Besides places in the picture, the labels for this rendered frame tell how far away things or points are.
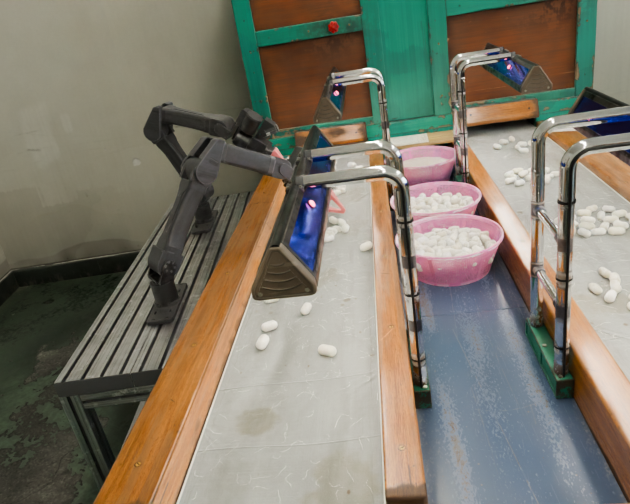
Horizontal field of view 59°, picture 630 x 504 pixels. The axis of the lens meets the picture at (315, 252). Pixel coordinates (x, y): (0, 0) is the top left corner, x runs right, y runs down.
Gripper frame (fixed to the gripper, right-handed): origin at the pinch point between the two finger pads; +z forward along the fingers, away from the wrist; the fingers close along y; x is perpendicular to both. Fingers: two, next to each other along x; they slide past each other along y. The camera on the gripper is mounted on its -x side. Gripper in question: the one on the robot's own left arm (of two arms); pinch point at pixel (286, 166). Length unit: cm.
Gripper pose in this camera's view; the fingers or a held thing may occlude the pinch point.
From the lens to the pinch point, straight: 192.4
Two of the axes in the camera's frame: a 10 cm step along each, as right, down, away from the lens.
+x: -5.3, 7.5, 4.0
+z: 8.5, 5.0, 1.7
